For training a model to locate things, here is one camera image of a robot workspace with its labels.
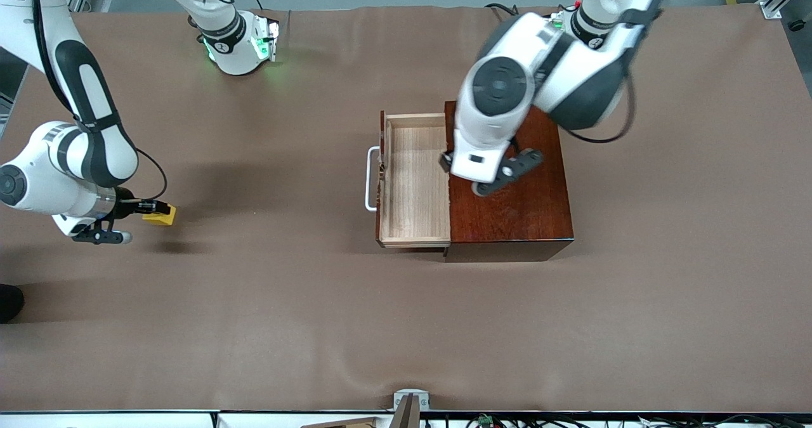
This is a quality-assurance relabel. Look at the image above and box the brown table cloth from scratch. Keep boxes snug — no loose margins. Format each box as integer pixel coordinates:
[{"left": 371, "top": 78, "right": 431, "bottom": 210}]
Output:
[{"left": 0, "top": 4, "right": 812, "bottom": 414}]

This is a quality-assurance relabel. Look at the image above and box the black rounded object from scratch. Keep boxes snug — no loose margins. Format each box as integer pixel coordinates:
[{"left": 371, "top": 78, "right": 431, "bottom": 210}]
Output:
[{"left": 0, "top": 284, "right": 25, "bottom": 324}]

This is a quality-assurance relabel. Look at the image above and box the light wood drawer white handle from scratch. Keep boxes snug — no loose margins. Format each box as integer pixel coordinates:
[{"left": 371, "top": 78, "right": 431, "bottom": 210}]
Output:
[{"left": 365, "top": 111, "right": 452, "bottom": 250}]

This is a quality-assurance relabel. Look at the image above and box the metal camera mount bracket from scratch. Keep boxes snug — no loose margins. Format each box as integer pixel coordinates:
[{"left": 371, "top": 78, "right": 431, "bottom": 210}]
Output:
[{"left": 393, "top": 390, "right": 430, "bottom": 428}]

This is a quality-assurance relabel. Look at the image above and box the light wooden board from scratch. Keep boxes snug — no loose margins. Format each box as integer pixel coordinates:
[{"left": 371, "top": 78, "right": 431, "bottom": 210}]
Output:
[{"left": 301, "top": 417, "right": 378, "bottom": 428}]

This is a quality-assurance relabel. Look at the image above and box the yellow cube block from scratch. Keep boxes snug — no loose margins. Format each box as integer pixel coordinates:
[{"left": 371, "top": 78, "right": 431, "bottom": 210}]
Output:
[{"left": 142, "top": 204, "right": 178, "bottom": 227}]

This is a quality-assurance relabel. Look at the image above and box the dark red-brown wooden cabinet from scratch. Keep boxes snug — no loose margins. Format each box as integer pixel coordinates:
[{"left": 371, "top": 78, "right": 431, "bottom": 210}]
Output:
[{"left": 444, "top": 100, "right": 575, "bottom": 264}]

